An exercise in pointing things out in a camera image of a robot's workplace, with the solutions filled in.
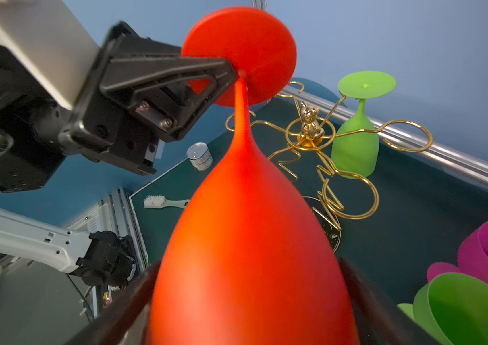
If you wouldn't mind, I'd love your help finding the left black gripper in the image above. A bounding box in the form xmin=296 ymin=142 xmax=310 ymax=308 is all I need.
xmin=0 ymin=22 xmax=237 ymax=193

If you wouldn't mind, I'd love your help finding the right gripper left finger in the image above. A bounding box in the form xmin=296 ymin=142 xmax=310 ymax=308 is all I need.
xmin=67 ymin=261 xmax=161 ymax=344

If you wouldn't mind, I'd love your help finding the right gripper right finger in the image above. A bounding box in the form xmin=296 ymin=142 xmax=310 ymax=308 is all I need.
xmin=338 ymin=257 xmax=438 ymax=345

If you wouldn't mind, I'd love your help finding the green wine glass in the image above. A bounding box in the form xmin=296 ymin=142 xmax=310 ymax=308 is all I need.
xmin=331 ymin=71 xmax=396 ymax=177
xmin=398 ymin=273 xmax=488 ymax=344

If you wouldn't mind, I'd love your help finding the red wine glass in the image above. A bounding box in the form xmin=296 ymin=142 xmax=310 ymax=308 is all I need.
xmin=149 ymin=7 xmax=360 ymax=344

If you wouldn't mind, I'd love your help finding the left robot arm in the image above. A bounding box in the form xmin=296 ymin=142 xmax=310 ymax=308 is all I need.
xmin=0 ymin=22 xmax=237 ymax=286

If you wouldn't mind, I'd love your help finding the green wine glass back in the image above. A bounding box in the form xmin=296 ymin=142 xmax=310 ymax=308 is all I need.
xmin=331 ymin=71 xmax=396 ymax=177

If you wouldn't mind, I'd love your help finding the small silver tin can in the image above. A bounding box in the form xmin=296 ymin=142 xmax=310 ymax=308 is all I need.
xmin=186 ymin=142 xmax=213 ymax=171

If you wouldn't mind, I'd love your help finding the white scrub brush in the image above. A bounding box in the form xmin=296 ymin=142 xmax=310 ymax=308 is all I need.
xmin=143 ymin=195 xmax=190 ymax=209

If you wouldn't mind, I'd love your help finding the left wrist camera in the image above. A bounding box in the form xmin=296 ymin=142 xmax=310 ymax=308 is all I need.
xmin=0 ymin=1 xmax=100 ymax=110

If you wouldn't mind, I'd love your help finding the gold wire glass rack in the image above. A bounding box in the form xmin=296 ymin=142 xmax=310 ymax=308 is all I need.
xmin=225 ymin=80 xmax=434 ymax=253

